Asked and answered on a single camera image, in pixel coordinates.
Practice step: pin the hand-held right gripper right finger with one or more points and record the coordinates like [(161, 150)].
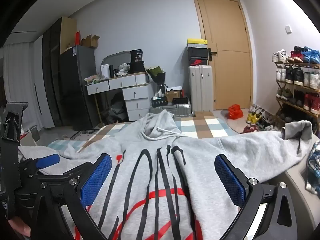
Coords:
[(230, 180)]

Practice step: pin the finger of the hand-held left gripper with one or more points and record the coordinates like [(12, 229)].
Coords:
[(48, 160)]

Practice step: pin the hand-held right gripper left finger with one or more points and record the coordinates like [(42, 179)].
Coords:
[(96, 180)]

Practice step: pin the grey printed hoodie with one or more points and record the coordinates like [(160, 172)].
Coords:
[(212, 150)]

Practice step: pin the person's left hand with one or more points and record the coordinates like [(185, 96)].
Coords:
[(18, 227)]

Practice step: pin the striped floor mat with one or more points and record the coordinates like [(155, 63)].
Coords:
[(85, 133)]

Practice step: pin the pink rug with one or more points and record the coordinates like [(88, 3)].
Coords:
[(237, 125)]

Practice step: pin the checked bed sheet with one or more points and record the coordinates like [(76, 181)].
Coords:
[(200, 127)]

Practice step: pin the pile of shoes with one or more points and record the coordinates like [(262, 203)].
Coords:
[(260, 120)]

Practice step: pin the orange bag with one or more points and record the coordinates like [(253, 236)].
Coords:
[(235, 111)]

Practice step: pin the black bag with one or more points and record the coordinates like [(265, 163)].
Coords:
[(117, 108)]

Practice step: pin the white curtain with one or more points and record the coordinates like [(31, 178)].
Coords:
[(20, 80)]

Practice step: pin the dark grey refrigerator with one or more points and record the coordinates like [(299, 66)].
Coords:
[(77, 87)]

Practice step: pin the plaid shirt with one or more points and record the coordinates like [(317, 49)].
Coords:
[(313, 165)]

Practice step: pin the black wardrobe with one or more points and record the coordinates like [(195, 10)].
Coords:
[(51, 75)]

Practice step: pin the silver suitcase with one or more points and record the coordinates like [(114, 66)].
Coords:
[(180, 107)]

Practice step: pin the white desk with drawers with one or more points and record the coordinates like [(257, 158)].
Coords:
[(135, 97)]

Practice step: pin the black flat case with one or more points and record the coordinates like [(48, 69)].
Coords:
[(180, 100)]

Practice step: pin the white tall cabinet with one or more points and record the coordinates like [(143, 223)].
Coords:
[(200, 90)]

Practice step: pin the brown cardboard box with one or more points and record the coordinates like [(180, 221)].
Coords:
[(173, 93)]

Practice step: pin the white kettle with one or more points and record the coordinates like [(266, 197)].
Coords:
[(105, 71)]

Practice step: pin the arched mirror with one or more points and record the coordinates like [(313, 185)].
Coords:
[(117, 60)]

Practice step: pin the black wrapped bouquet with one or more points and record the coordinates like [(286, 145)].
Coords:
[(156, 73)]

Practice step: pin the black shoe box red logo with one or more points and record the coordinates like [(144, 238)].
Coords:
[(198, 62)]

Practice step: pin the wooden shoe rack with shoes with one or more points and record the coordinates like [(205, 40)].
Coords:
[(297, 76)]

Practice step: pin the wooden door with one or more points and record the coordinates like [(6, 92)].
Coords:
[(225, 55)]

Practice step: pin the open cardboard box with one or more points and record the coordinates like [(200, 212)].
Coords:
[(90, 41)]

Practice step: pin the black printed box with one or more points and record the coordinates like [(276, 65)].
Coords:
[(137, 60)]

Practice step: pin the flat cardboard sheet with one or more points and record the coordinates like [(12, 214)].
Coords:
[(68, 33)]

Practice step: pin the plain black shoe box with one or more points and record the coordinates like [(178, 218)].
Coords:
[(197, 52)]

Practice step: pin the yellow lid shoe box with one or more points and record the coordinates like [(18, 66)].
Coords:
[(197, 42)]

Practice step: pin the white light switch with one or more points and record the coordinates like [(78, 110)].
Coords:
[(288, 29)]

